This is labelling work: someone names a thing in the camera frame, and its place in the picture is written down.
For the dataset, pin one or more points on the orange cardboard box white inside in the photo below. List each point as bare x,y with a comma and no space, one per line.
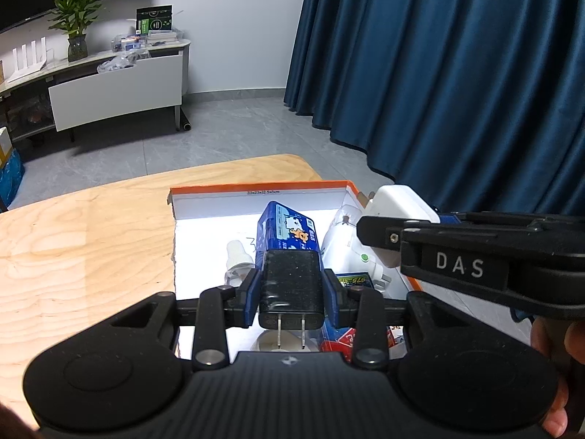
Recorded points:
215,210

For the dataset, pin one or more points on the person's right hand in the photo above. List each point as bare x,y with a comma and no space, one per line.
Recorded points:
573,375

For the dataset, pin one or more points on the blue cartoon print box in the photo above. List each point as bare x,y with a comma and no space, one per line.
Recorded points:
285,228

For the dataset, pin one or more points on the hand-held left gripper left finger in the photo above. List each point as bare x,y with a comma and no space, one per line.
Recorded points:
251,298

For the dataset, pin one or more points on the red blue playing card box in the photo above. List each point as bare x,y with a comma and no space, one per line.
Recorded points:
359,280

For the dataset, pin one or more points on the blue plastic bag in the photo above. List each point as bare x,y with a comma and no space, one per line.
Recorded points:
11,178

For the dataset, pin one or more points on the white plug-in mosquito heater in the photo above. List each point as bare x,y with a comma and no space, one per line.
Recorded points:
267,340
342,247

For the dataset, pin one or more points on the white router with antennas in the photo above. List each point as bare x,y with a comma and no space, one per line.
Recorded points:
27,66

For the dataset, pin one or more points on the potted plant in dark vase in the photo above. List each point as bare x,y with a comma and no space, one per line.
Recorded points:
77,18

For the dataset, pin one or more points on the white plug charger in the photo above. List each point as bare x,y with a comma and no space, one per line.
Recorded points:
393,201

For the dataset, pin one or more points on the low television cabinet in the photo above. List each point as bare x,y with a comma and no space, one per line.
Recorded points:
27,109

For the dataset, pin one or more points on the black plug charger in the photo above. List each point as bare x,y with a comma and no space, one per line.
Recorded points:
292,283

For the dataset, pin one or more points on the green black box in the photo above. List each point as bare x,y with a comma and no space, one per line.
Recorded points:
154,20

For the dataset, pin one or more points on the blue white small box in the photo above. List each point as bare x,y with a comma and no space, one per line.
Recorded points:
130,45

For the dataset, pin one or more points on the clear crumpled plastic bag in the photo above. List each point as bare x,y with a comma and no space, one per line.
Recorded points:
116,63

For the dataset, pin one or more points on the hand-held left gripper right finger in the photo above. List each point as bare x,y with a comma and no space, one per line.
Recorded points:
332,298

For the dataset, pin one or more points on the white cabinet drawer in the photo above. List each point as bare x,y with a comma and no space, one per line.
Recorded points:
119,91

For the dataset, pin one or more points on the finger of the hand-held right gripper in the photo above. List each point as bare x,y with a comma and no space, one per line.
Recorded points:
502,218
384,235

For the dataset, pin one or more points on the blue curtain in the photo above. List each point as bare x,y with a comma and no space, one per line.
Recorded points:
434,77

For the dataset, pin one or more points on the clear liquid refill bottle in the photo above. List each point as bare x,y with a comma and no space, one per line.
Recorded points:
237,254

